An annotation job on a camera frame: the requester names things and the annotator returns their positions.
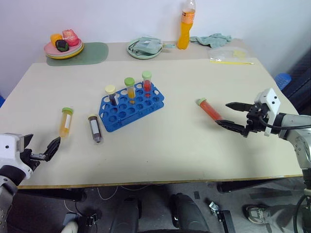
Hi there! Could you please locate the yellow-capped dark liquid tube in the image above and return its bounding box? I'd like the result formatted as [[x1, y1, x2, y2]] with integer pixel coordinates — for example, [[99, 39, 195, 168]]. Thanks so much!
[[104, 84, 120, 106]]

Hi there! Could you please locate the pink toy food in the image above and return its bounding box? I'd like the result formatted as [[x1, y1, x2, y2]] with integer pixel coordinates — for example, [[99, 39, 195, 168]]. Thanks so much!
[[62, 28, 80, 47]]

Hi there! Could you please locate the black and green ball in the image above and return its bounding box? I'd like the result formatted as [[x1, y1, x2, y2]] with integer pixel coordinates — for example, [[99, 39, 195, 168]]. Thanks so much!
[[55, 39, 69, 52]]

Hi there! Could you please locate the yellow plate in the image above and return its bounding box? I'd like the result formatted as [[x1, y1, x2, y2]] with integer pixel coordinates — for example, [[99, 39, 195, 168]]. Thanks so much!
[[46, 43, 85, 60]]

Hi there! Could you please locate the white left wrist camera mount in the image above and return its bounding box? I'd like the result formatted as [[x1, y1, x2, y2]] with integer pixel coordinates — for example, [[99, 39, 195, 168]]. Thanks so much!
[[0, 133, 34, 180]]

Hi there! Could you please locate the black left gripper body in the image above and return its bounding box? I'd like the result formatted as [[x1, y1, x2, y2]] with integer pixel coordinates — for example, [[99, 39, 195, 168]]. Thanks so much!
[[20, 148, 48, 172]]

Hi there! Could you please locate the light green fabric pouch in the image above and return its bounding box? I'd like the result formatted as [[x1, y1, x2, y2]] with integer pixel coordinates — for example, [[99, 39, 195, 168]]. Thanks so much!
[[132, 36, 176, 55]]

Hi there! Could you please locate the blue bottle cap object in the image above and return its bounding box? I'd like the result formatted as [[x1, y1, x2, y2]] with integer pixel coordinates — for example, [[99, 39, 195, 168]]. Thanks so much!
[[274, 72, 293, 91]]

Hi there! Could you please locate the clear plastic zip bag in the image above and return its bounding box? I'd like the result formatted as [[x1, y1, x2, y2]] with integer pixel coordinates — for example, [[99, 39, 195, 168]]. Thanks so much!
[[207, 47, 255, 64]]

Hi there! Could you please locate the green placemat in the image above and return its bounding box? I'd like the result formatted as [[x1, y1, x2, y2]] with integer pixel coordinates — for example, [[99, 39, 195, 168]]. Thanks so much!
[[46, 42, 109, 67]]

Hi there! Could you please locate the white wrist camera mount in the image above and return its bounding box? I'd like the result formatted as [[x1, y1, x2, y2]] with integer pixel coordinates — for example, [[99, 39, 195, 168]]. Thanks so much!
[[0, 133, 34, 180], [254, 87, 281, 137]]

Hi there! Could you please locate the white floor cable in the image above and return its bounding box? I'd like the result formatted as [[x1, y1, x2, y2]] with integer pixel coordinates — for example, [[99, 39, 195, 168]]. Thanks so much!
[[96, 186, 120, 201]]

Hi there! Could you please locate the caster wheel with bracket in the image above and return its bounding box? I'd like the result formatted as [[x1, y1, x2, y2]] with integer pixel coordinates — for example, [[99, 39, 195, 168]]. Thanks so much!
[[208, 200, 236, 233]]

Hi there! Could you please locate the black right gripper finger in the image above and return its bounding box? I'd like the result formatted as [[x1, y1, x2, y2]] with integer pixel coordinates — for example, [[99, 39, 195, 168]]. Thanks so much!
[[225, 101, 252, 113], [215, 119, 247, 136]]

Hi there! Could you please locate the dark rounded shape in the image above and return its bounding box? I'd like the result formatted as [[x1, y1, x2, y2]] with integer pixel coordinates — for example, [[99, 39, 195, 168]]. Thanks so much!
[[169, 193, 210, 233]]

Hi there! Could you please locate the green-capped orange liquid tube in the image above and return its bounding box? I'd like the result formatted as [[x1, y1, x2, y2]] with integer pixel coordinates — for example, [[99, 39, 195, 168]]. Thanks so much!
[[124, 77, 137, 104]]

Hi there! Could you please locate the crumpled light green cloth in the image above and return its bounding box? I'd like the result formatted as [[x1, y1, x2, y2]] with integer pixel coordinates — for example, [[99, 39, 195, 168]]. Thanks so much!
[[190, 33, 233, 49]]

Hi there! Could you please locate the black chair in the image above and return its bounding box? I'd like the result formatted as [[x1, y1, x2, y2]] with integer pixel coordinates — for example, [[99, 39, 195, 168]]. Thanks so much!
[[281, 47, 311, 114]]

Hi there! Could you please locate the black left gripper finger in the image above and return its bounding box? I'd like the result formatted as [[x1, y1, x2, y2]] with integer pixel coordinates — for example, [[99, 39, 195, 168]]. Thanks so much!
[[23, 133, 34, 150], [45, 136, 62, 162]]

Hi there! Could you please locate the brown-capped dark liquid tube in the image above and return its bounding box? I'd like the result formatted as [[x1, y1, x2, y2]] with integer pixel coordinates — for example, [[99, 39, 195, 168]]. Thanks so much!
[[87, 114, 104, 144]]

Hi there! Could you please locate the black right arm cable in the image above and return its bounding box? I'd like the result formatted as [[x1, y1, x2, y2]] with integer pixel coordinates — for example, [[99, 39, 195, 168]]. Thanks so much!
[[258, 116, 311, 130]]

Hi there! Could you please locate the thin yellow stick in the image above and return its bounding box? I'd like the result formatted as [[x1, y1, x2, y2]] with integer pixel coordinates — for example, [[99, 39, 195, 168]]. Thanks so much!
[[209, 60, 255, 66]]

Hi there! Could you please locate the green-capped red liquid tube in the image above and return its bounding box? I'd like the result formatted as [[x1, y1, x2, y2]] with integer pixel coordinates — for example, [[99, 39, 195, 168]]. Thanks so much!
[[142, 70, 153, 94]]

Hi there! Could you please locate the small black caster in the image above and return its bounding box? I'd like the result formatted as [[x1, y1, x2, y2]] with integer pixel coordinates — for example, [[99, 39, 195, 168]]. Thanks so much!
[[84, 213, 98, 227]]

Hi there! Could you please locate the orange toy food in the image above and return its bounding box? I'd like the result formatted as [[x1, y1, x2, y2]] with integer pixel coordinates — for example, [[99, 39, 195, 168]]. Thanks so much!
[[50, 33, 64, 47]]

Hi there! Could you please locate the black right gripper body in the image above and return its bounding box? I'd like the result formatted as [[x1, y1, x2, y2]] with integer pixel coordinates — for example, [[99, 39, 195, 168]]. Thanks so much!
[[242, 103, 269, 138]]

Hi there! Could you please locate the blue test tube rack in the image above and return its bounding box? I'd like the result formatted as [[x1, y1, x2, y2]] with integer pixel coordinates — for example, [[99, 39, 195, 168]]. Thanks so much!
[[98, 81, 165, 133]]

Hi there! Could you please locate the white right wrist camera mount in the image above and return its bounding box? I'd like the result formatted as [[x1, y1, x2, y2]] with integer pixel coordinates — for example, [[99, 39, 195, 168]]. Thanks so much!
[[254, 87, 281, 137]]

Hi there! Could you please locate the green-capped yellow liquid tube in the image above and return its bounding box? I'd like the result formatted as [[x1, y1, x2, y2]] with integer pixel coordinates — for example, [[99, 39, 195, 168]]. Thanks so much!
[[59, 107, 74, 138]]

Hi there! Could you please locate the orange drink plastic bottle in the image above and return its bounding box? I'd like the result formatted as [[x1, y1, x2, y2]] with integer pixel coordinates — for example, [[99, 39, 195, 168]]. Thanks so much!
[[176, 0, 197, 50]]

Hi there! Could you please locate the light green plate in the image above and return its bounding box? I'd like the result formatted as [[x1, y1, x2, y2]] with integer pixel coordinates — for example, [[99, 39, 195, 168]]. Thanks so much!
[[126, 38, 163, 60]]

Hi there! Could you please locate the green-capped red-orange liquid tube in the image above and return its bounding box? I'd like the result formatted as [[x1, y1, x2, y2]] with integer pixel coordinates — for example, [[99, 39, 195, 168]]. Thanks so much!
[[196, 98, 225, 121]]

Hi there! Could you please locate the grey sneaker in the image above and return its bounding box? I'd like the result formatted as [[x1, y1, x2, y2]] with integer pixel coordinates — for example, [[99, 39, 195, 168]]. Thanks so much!
[[242, 204, 268, 224]]

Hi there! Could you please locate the pink plate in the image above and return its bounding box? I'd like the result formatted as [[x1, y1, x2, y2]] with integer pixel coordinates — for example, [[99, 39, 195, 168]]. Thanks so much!
[[43, 38, 83, 55]]

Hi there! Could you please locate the black table crossbar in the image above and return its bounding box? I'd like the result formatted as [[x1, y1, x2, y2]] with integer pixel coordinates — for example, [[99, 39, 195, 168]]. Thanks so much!
[[217, 178, 304, 194], [17, 188, 87, 202]]

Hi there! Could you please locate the white rounded foot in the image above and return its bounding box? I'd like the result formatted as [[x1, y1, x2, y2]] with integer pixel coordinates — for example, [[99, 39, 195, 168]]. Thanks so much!
[[61, 219, 79, 233]]

